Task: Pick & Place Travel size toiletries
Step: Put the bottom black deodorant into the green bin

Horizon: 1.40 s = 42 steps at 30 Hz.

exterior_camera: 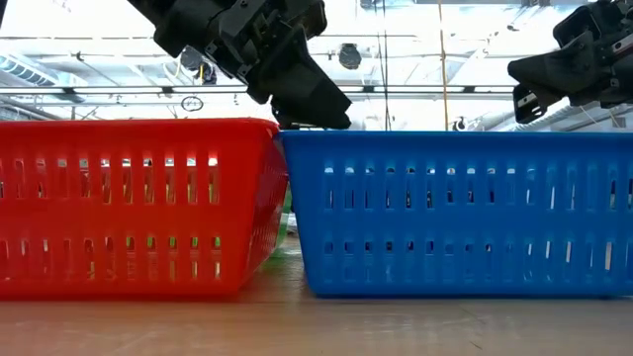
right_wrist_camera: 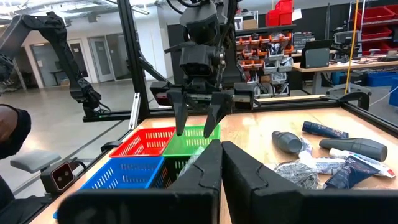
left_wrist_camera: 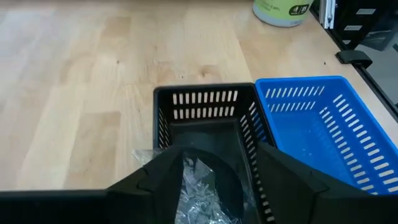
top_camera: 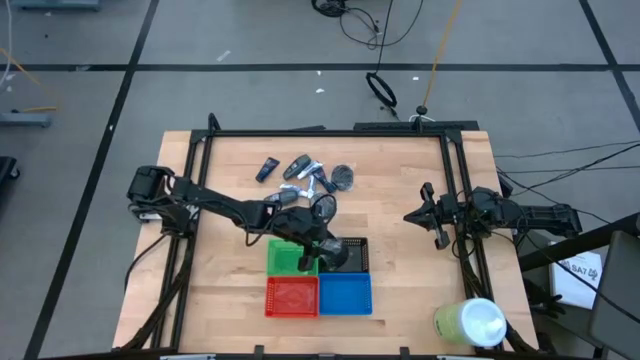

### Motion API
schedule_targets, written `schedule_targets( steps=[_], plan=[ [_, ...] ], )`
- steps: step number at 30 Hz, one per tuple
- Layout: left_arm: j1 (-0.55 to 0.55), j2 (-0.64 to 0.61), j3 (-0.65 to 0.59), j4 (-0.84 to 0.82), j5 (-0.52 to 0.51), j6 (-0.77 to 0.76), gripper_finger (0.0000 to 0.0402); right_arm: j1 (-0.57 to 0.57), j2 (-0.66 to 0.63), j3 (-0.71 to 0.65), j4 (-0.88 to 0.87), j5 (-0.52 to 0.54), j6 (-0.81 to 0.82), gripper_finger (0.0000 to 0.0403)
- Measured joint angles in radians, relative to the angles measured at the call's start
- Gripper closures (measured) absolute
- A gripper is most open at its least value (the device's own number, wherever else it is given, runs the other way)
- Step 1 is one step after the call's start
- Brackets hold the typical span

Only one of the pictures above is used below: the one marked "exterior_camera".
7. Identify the silver flexible duct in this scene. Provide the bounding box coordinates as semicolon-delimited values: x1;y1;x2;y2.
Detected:
511;101;633;133

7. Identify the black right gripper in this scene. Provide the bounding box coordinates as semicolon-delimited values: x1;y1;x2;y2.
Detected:
507;0;633;125

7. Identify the grey horizontal rail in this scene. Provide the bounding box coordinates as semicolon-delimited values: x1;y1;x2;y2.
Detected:
0;84;518;96

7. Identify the green plastic slotted basket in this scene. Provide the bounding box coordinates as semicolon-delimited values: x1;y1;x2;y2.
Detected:
269;187;294;258

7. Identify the black round ceiling fixture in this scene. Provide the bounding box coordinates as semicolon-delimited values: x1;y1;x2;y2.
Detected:
338;43;363;71
180;44;218;85

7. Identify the blue plastic slotted basket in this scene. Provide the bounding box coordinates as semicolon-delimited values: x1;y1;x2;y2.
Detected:
279;130;633;299

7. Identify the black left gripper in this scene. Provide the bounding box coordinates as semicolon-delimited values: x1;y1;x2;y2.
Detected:
197;0;353;130

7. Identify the red plastic slotted basket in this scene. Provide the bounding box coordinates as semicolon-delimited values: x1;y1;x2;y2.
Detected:
0;117;290;302

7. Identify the white ventilation duct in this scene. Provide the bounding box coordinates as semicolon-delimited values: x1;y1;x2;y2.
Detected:
0;52;89;105

